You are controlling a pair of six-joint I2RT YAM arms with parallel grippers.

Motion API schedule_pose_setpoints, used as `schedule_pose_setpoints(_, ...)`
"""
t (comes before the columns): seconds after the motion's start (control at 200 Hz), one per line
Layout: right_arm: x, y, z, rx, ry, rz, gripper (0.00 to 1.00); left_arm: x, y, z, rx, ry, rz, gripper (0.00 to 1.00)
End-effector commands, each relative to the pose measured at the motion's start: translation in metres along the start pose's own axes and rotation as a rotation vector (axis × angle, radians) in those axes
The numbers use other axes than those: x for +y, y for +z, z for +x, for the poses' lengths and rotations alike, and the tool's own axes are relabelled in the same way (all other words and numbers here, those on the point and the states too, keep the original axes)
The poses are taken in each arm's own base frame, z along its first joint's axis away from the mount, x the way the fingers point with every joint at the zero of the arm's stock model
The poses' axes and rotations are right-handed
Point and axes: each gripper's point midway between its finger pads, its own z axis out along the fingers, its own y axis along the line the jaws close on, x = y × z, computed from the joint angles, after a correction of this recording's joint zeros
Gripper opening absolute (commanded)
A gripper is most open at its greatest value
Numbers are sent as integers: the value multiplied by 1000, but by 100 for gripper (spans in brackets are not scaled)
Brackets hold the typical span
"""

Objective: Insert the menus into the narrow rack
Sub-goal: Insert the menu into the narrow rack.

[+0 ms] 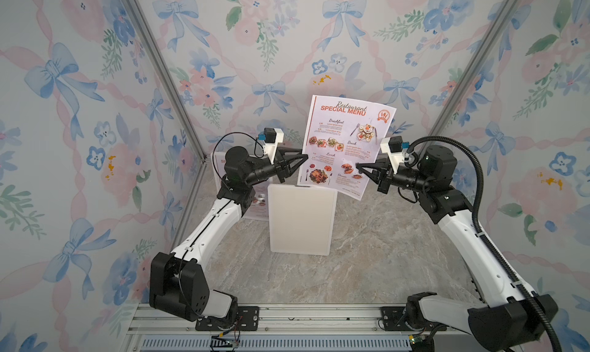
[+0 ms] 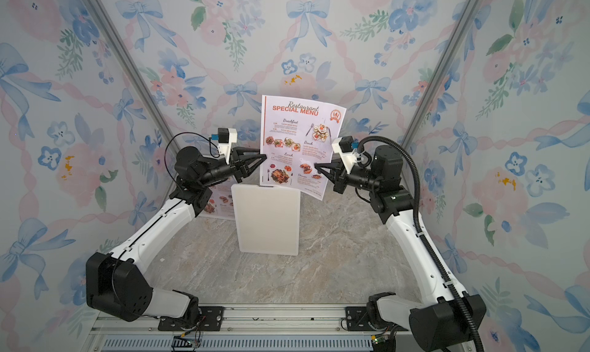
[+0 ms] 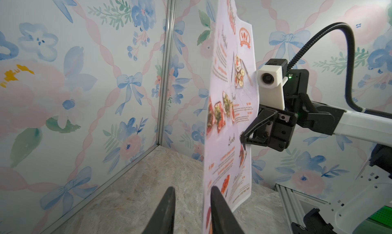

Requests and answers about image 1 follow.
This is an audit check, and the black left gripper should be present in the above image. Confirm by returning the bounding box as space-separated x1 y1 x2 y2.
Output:
246 150 307 189

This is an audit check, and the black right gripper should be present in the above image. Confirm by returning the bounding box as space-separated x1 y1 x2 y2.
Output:
357 158 431 195

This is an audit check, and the restaurant special menu sheet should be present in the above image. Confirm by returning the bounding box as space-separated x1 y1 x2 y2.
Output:
210 151 273 222

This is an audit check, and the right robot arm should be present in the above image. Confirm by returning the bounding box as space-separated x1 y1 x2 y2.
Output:
356 145 562 351

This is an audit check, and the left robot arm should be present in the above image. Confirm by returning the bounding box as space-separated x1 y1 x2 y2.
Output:
149 144 308 330

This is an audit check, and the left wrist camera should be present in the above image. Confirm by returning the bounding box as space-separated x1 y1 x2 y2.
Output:
258 127 284 163

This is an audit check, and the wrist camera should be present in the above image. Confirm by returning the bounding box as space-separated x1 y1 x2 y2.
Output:
380 135 410 174
258 127 284 163

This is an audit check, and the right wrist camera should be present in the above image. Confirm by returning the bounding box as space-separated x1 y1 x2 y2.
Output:
380 135 410 174

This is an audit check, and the black corrugated cable conduit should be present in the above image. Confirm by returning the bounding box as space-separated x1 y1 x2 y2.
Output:
406 135 567 352

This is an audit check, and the aluminium frame post left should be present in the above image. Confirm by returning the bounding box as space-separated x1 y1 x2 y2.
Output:
122 0 207 163

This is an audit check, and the aluminium frame post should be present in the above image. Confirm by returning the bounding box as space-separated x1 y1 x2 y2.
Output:
429 0 523 135
122 0 207 163

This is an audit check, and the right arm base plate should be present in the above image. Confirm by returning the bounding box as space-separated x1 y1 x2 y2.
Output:
377 306 448 332

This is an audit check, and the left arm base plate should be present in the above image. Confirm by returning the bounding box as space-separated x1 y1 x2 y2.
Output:
195 306 261 333

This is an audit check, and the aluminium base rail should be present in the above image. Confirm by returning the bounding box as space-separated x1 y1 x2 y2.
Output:
121 304 482 351

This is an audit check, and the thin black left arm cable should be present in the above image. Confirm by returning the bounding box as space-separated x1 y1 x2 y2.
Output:
177 131 266 316

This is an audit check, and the aluminium frame post right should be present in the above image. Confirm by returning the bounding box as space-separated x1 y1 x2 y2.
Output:
429 0 523 135

